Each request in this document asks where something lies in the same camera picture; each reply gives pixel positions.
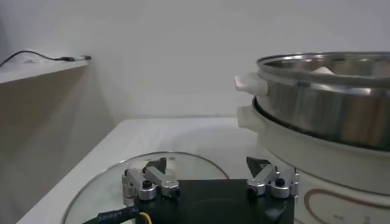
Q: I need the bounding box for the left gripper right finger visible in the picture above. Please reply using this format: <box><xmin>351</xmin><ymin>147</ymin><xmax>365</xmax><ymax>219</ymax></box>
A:
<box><xmin>246</xmin><ymin>156</ymin><xmax>300</xmax><ymax>200</ymax></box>

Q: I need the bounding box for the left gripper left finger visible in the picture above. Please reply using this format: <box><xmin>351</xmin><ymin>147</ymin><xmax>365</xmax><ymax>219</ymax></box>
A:
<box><xmin>121</xmin><ymin>156</ymin><xmax>181</xmax><ymax>207</ymax></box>

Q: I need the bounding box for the round glass pot lid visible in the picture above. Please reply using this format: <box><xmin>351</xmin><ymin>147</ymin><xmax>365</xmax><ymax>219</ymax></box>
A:
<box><xmin>62</xmin><ymin>151</ymin><xmax>229</xmax><ymax>224</ymax></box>

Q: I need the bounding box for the white steamed baozi bun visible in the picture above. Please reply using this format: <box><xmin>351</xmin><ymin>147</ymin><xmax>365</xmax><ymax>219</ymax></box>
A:
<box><xmin>310</xmin><ymin>66</ymin><xmax>335</xmax><ymax>75</ymax></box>

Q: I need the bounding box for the stainless steel steamer basket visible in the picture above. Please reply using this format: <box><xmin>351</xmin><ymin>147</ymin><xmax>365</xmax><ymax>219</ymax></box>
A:
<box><xmin>234</xmin><ymin>51</ymin><xmax>390</xmax><ymax>152</ymax></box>

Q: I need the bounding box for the white electric pot base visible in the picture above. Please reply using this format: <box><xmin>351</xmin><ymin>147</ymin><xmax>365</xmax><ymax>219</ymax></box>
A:
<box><xmin>236</xmin><ymin>97</ymin><xmax>390</xmax><ymax>224</ymax></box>

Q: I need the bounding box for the white side table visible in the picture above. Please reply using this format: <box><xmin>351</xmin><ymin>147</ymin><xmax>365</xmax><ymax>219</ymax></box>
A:
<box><xmin>0</xmin><ymin>58</ymin><xmax>115</xmax><ymax>224</ymax></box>

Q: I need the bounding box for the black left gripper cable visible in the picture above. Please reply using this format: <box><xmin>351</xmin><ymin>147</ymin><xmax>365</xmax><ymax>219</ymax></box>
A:
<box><xmin>80</xmin><ymin>206</ymin><xmax>153</xmax><ymax>224</ymax></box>

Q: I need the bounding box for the black cable with adapter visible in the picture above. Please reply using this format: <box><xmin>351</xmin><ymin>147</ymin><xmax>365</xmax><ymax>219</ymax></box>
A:
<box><xmin>0</xmin><ymin>50</ymin><xmax>92</xmax><ymax>67</ymax></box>

